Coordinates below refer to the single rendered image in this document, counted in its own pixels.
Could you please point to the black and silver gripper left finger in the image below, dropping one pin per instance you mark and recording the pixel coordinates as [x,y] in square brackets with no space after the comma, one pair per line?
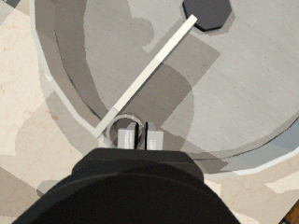
[128,138]

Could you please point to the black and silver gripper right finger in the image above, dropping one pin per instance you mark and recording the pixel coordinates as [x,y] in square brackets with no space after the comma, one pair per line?
[153,138]

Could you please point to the grey round turntable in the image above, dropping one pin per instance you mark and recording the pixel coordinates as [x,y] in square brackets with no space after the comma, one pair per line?
[224,89]

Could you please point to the grey metal sleeve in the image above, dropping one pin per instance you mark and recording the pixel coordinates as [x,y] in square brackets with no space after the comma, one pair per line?
[112,136]

